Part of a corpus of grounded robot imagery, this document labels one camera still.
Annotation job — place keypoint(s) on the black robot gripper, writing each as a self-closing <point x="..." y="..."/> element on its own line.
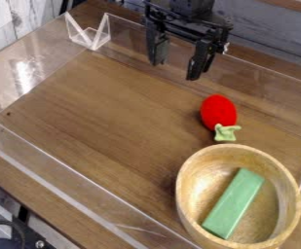
<point x="190" y="19"/>

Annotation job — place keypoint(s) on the green rectangular block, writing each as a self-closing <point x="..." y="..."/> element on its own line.
<point x="230" y="207"/>

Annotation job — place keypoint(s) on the brown wooden bowl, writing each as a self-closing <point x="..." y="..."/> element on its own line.
<point x="273" y="214"/>

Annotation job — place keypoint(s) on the red knitted strawberry toy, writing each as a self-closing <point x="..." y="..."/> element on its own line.
<point x="218" y="117"/>

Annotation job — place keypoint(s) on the clear acrylic corner bracket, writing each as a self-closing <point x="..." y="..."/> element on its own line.
<point x="90" y="37"/>

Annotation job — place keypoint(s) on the clear acrylic tray wall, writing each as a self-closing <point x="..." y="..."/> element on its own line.
<point x="98" y="128"/>

